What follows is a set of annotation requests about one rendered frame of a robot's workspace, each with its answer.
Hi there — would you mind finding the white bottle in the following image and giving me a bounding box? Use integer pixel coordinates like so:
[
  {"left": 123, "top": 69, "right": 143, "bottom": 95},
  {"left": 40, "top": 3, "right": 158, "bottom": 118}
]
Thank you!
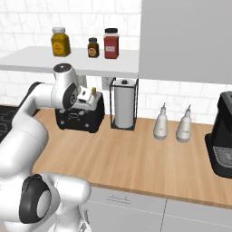
[
  {"left": 152, "top": 102, "right": 169, "bottom": 141},
  {"left": 175, "top": 104, "right": 193, "bottom": 144}
]

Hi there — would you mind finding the white wall socket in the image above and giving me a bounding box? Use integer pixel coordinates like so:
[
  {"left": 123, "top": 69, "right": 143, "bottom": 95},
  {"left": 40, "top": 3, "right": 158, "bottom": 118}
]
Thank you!
[{"left": 101, "top": 76, "right": 115, "bottom": 92}]

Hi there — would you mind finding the white paper towel roll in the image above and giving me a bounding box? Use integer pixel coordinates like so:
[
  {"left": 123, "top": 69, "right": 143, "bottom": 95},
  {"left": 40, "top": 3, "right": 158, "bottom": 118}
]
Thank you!
[{"left": 113, "top": 78, "right": 136, "bottom": 130}]

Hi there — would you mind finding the narrow grey drawer front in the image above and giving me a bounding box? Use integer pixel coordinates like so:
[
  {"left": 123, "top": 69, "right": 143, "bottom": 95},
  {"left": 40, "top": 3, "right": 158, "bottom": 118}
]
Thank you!
[{"left": 164, "top": 198, "right": 232, "bottom": 228}]

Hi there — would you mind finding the wide grey cupboard door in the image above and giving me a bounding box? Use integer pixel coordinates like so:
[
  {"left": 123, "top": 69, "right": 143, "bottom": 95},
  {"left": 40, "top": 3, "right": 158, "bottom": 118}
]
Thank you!
[{"left": 81, "top": 201, "right": 166, "bottom": 232}]

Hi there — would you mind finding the small brown jar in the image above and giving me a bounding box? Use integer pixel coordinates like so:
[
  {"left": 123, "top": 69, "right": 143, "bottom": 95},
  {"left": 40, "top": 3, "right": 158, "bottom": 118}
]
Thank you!
[{"left": 87, "top": 37, "right": 101, "bottom": 59}]

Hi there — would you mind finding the wide grey drawer front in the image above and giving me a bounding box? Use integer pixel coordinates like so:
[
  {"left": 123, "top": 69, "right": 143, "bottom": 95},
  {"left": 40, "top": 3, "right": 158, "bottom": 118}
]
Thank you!
[{"left": 86, "top": 186, "right": 168, "bottom": 216}]

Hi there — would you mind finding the grey drawer handle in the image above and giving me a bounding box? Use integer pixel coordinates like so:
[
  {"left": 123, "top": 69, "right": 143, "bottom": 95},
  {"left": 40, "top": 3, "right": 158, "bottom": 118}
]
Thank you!
[{"left": 106, "top": 194, "right": 131, "bottom": 205}]

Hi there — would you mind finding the grey wall cupboard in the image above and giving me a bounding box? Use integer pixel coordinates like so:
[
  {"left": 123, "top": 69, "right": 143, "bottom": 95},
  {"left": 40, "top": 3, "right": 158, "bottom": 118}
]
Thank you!
[{"left": 138, "top": 0, "right": 232, "bottom": 86}]

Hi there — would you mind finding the narrow grey cupboard door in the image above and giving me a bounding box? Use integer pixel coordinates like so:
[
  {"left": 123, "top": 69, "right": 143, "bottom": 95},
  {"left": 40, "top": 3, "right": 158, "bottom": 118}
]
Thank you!
[{"left": 160, "top": 215, "right": 232, "bottom": 232}]

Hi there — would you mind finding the yellow jar with white lid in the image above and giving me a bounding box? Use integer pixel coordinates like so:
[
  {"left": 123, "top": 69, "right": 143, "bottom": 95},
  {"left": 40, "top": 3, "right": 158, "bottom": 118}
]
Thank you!
[{"left": 50, "top": 26, "right": 73, "bottom": 58}]

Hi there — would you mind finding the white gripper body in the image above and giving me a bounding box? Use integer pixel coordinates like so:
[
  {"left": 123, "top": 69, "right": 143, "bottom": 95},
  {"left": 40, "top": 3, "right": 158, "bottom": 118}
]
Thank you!
[{"left": 72, "top": 92, "right": 103, "bottom": 111}]

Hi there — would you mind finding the black hob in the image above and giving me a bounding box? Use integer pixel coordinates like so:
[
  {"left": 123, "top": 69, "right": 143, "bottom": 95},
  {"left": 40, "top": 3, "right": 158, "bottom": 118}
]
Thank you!
[{"left": 0, "top": 103, "right": 41, "bottom": 143}]

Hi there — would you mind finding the black wire towel holder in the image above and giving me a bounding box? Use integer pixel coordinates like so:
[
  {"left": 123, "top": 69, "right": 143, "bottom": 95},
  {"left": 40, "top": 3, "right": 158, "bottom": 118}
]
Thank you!
[{"left": 109, "top": 77, "right": 140, "bottom": 131}]

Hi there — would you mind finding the black coffee machine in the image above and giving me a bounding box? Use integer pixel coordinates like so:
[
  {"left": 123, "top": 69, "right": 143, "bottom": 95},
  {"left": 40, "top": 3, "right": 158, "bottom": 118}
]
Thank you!
[{"left": 204, "top": 91, "right": 232, "bottom": 179}]

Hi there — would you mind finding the black toaster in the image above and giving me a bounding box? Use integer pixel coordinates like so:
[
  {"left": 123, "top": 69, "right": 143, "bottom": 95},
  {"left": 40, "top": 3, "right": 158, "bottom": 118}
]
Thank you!
[{"left": 54, "top": 91, "right": 106, "bottom": 134}]

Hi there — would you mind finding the red jar with black lid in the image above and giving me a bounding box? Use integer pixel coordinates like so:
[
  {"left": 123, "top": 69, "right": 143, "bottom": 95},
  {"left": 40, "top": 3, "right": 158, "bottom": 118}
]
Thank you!
[{"left": 102, "top": 27, "right": 121, "bottom": 60}]

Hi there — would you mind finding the white wall shelf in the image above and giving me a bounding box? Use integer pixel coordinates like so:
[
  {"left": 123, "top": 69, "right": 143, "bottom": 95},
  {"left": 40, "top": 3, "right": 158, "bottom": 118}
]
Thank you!
[{"left": 0, "top": 45, "right": 140, "bottom": 79}]

